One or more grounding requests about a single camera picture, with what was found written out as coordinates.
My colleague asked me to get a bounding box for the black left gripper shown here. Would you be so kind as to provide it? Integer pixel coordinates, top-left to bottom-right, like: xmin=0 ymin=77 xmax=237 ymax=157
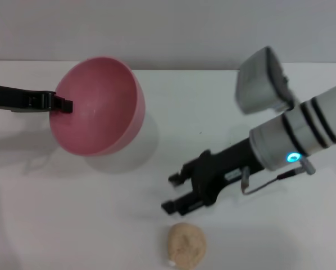
xmin=0 ymin=83 xmax=74 ymax=114

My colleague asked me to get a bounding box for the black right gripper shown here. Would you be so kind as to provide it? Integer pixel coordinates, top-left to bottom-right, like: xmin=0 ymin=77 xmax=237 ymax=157
xmin=161 ymin=137 xmax=266 ymax=217

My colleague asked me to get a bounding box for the pink plastic bowl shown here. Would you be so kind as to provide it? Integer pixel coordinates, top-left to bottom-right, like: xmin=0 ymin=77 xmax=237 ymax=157
xmin=49 ymin=56 xmax=146 ymax=157

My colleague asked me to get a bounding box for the beige egg yolk pastry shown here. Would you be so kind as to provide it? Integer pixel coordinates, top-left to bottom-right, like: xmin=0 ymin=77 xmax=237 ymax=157
xmin=166 ymin=222 xmax=207 ymax=269

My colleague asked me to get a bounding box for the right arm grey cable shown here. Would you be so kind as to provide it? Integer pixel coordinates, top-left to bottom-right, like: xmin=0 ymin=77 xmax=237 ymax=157
xmin=239 ymin=161 xmax=316 ymax=196

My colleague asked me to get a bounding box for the right wrist camera housing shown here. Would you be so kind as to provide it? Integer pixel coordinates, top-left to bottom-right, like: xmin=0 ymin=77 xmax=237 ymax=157
xmin=234 ymin=46 xmax=298 ymax=115

